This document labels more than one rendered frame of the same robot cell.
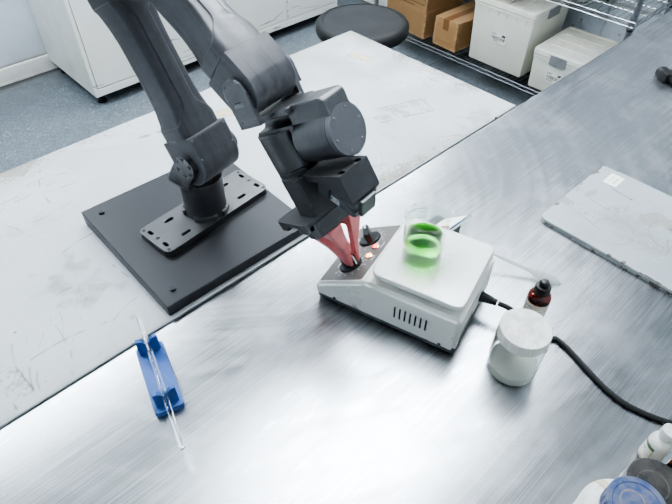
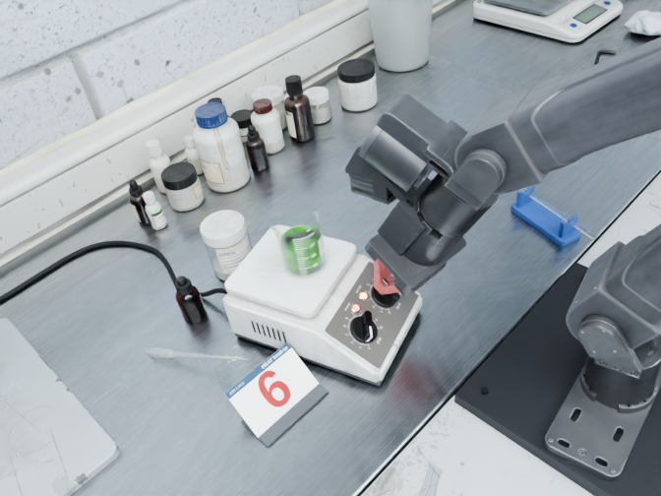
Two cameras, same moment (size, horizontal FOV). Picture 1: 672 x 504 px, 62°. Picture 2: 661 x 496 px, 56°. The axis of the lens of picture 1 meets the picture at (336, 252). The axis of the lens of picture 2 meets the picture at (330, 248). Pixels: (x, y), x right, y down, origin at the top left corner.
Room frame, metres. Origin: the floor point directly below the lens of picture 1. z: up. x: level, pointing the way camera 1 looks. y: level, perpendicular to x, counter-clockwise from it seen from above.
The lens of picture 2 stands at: (1.01, -0.04, 1.48)
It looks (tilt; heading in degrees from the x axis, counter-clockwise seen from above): 42 degrees down; 184
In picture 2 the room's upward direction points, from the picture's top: 9 degrees counter-clockwise
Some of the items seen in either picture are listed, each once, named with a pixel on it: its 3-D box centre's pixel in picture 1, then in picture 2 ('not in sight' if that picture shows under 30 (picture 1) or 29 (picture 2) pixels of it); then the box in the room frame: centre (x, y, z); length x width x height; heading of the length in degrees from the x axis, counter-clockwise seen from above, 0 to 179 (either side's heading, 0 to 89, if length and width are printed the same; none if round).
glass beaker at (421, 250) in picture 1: (426, 236); (298, 241); (0.48, -0.11, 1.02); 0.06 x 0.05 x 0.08; 101
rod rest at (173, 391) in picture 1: (157, 371); (545, 214); (0.36, 0.21, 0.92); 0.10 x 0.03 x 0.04; 27
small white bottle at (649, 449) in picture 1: (659, 443); (153, 210); (0.27, -0.34, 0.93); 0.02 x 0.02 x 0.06
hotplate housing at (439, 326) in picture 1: (411, 276); (316, 298); (0.49, -0.10, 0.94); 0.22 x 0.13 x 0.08; 60
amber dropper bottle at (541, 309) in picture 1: (538, 298); (188, 296); (0.46, -0.26, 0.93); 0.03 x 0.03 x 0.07
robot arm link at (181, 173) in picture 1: (203, 158); (622, 319); (0.64, 0.19, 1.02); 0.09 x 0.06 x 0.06; 145
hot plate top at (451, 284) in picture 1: (434, 261); (291, 268); (0.48, -0.12, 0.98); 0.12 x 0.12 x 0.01; 60
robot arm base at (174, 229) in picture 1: (203, 192); (622, 365); (0.65, 0.20, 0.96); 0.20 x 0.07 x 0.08; 140
